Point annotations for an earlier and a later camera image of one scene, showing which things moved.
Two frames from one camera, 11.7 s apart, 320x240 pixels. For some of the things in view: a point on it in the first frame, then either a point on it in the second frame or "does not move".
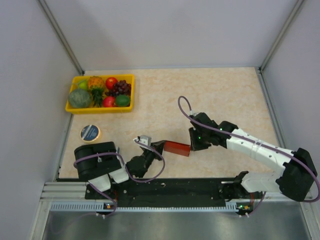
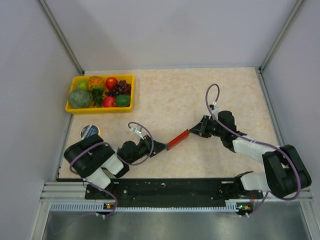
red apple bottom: [109, 101] does not move
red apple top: [110, 82] does not move
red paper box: [177, 148] → [171, 144]
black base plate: [177, 192] does not move
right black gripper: [195, 145] → [201, 129]
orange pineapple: [96, 84] does not move
